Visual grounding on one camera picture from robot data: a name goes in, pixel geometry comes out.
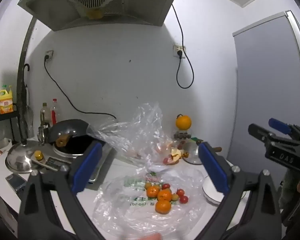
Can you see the clear box of dark fruit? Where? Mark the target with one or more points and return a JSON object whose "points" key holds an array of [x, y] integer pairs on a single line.
{"points": [[182, 135]]}

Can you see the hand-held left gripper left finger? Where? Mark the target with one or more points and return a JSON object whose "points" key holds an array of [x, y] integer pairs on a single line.
{"points": [[87, 166]]}

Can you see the green-printed plastic bag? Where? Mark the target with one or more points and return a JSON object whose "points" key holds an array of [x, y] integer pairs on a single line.
{"points": [[120, 212]]}

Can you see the yellow dish soap bottle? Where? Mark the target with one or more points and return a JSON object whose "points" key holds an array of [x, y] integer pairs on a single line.
{"points": [[6, 101]]}

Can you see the steel dome lid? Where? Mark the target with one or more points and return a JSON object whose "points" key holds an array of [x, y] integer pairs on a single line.
{"points": [[20, 157]]}

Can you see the grey refrigerator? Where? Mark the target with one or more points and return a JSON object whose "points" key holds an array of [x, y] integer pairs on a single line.
{"points": [[267, 75]]}

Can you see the red-capped clear bottle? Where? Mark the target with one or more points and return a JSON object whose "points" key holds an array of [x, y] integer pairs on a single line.
{"points": [[55, 112]]}

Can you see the shiny metal utensil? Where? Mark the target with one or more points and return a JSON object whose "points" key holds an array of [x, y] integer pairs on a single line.
{"points": [[41, 135]]}

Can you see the large orange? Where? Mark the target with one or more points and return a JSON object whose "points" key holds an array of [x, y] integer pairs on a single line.
{"points": [[183, 122]]}

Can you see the black shelf rack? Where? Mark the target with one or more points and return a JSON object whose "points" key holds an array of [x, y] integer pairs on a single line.
{"points": [[2, 116]]}

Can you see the dark frying pan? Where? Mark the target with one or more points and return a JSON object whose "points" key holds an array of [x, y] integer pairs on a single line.
{"points": [[67, 130]]}

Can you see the black umbrella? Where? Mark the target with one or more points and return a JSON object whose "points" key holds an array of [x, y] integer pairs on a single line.
{"points": [[22, 110]]}

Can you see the small mandarin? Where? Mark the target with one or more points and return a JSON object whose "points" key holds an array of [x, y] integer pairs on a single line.
{"points": [[163, 206], [153, 191], [164, 195]]}

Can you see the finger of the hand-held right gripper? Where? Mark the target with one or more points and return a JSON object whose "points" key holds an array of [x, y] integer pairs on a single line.
{"points": [[278, 125], [258, 131]]}

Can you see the silver electric cooker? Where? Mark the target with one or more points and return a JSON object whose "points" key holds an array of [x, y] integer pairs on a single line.
{"points": [[75, 150]]}

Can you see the clear oil bottle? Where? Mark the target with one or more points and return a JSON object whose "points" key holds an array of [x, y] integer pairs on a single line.
{"points": [[44, 115]]}

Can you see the bagged red tomato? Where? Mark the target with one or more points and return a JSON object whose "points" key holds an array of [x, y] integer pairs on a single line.
{"points": [[166, 159]]}

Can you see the white wall socket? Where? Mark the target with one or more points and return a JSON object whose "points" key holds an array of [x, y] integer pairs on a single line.
{"points": [[49, 54], [177, 48]]}

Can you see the clear crumpled plastic bag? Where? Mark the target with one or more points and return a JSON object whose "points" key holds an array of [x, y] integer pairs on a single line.
{"points": [[140, 130]]}

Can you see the person's right forearm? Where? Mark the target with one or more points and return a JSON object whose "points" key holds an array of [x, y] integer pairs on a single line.
{"points": [[292, 205]]}

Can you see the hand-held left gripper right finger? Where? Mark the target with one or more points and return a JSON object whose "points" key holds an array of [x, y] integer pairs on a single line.
{"points": [[213, 167]]}

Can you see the red cherry tomato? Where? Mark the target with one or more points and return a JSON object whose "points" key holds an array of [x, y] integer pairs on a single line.
{"points": [[166, 186], [183, 199], [180, 192]]}

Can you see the white plate with dark rim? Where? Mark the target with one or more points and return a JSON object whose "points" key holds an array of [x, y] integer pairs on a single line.
{"points": [[208, 188]]}

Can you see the tan longan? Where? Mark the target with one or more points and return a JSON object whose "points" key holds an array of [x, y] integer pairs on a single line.
{"points": [[148, 185], [174, 197]]}

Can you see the grey flat device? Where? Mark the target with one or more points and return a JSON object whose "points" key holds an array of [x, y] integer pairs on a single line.
{"points": [[15, 181]]}

